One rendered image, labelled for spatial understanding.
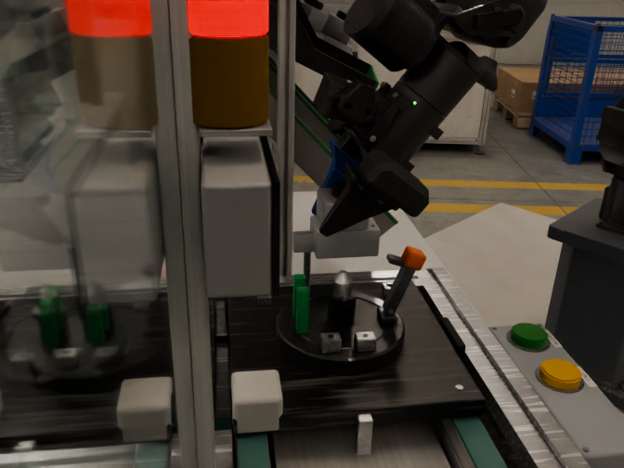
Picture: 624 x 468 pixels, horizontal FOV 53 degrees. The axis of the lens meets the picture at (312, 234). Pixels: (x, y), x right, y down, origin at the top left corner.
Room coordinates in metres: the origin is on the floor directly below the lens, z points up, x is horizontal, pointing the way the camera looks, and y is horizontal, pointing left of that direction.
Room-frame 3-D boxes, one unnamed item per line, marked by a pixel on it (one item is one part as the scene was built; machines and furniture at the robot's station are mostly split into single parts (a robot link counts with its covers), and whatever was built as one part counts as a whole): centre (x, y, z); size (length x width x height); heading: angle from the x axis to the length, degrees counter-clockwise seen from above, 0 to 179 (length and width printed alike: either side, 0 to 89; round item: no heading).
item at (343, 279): (0.57, -0.03, 1.04); 0.02 x 0.02 x 0.03
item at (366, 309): (0.57, -0.03, 0.98); 0.14 x 0.14 x 0.02
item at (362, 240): (0.57, -0.02, 1.11); 0.08 x 0.04 x 0.07; 100
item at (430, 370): (0.57, -0.03, 0.96); 0.24 x 0.24 x 0.02; 9
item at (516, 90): (5.78, -2.36, 0.20); 1.20 x 0.80 x 0.41; 90
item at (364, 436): (0.45, -0.05, 0.95); 0.01 x 0.01 x 0.04; 9
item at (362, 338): (0.53, -0.06, 1.00); 0.02 x 0.01 x 0.02; 99
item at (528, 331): (0.59, -0.25, 0.96); 0.04 x 0.04 x 0.02
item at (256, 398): (0.46, 0.05, 0.97); 0.05 x 0.05 x 0.04; 9
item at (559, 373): (0.52, -0.26, 0.96); 0.04 x 0.04 x 0.02
